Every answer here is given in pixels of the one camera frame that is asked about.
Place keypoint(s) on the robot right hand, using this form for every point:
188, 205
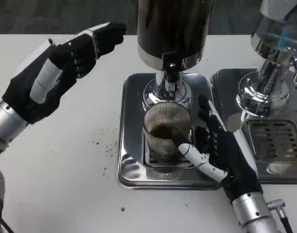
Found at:
235, 165

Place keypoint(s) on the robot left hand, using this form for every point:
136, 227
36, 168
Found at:
65, 55

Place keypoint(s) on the clear ribbed glass cup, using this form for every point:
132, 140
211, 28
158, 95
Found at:
160, 145

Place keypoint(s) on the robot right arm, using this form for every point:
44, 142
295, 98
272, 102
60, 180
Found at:
252, 213

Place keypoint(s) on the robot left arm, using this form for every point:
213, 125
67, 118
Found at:
7, 119

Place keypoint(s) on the drink dispenser with clear tank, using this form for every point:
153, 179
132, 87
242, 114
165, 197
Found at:
265, 80

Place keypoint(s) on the black dispenser tap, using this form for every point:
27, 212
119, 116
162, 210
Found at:
172, 65

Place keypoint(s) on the drink dispenser with dark tank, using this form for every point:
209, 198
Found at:
172, 29

